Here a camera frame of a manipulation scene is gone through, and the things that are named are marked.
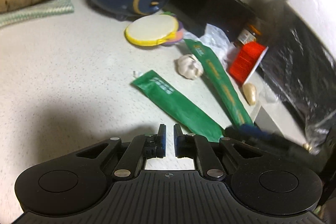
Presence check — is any clear plastic bag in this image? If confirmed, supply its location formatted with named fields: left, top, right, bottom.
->
left=183, top=24, right=239, bottom=69

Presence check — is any green snack wrapper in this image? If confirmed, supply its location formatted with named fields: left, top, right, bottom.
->
left=131, top=70, right=222, bottom=142
left=184, top=39, right=254, bottom=127

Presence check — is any green snack wrapper front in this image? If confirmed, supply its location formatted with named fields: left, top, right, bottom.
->
left=131, top=70, right=222, bottom=142

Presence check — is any red rectangular food tray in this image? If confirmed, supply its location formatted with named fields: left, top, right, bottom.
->
left=228, top=42, right=268, bottom=86

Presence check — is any white garlic bulb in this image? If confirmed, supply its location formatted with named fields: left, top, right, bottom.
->
left=176, top=54, right=204, bottom=80

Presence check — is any peeled garlic cloves pile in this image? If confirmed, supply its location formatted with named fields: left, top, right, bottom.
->
left=302, top=143, right=313, bottom=153

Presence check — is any ginger piece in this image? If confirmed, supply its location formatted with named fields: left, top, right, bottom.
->
left=242, top=83, right=257, bottom=106

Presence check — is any glass pickle jar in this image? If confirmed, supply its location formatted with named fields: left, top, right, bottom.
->
left=234, top=21, right=262, bottom=47

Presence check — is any green striped cloth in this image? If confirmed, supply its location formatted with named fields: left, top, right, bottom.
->
left=0, top=0, right=75, bottom=28

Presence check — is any eggplant shaped sponge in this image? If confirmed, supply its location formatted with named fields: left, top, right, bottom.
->
left=158, top=13, right=184, bottom=45

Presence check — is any black foil-wrapped oven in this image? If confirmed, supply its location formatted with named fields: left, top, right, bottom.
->
left=261, top=8, right=335, bottom=155

